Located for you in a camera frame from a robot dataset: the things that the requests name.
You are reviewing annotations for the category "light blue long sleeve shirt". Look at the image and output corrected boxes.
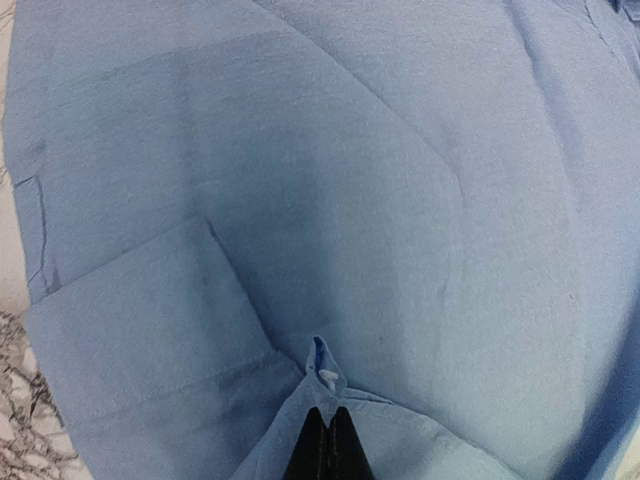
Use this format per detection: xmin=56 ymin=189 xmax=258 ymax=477
xmin=3 ymin=1 xmax=639 ymax=479

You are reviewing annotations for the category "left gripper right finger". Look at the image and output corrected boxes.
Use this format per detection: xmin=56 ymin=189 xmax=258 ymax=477
xmin=326 ymin=407 xmax=373 ymax=480

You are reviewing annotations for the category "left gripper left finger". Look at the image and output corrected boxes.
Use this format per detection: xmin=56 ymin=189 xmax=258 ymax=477
xmin=284 ymin=407 xmax=328 ymax=480

